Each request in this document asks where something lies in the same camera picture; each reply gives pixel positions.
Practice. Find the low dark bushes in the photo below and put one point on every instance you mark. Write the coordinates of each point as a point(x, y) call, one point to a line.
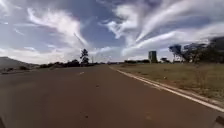
point(65, 64)

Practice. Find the robot's own part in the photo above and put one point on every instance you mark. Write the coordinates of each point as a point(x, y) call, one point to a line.
point(220, 120)

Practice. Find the white painted edge line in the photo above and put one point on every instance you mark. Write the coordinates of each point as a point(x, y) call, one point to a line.
point(173, 92)

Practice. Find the tall lone tree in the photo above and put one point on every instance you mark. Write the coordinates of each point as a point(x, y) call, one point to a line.
point(84, 56)

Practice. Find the row of dark trees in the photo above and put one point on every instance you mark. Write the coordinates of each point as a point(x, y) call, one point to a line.
point(200, 51)

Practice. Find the reddish brown asphalt road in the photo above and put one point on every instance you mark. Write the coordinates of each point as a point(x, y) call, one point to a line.
point(90, 100)

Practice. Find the tall dark building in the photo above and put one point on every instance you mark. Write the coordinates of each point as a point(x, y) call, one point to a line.
point(152, 56)

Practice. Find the distant hill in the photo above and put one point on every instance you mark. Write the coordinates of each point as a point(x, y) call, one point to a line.
point(11, 62)

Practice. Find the dry grass field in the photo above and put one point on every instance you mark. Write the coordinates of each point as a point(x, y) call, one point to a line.
point(180, 75)

